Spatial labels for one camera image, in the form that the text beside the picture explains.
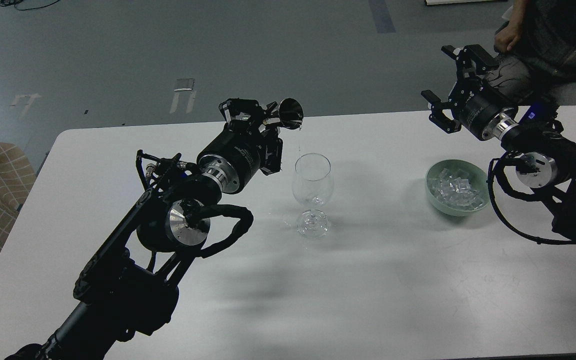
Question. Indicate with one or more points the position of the clear ice cubes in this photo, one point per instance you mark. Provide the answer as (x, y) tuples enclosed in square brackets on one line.
[(455, 190)]

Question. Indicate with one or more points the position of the silver floor plate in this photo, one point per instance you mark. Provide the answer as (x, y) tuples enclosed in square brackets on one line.
[(184, 84)]

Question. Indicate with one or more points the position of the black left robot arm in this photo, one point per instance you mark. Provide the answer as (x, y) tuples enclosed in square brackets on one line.
[(131, 283)]

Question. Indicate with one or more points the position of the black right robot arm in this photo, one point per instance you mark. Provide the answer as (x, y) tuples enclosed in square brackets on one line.
[(538, 163)]

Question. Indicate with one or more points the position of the steel cocktail jigger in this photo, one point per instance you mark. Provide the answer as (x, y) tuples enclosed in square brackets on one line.
[(287, 113)]

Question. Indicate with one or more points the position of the green bowl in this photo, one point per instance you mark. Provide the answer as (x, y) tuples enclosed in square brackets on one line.
[(477, 176)]

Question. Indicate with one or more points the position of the person in dark clothes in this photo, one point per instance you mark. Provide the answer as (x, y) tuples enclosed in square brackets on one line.
[(537, 52)]

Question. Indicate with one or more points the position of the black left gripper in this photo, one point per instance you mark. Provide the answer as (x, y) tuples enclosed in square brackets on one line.
[(240, 150)]

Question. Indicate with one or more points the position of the clear wine glass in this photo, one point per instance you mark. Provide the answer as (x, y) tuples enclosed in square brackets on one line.
[(312, 187)]

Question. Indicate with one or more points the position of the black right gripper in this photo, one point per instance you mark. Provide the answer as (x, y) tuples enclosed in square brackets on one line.
[(473, 102)]

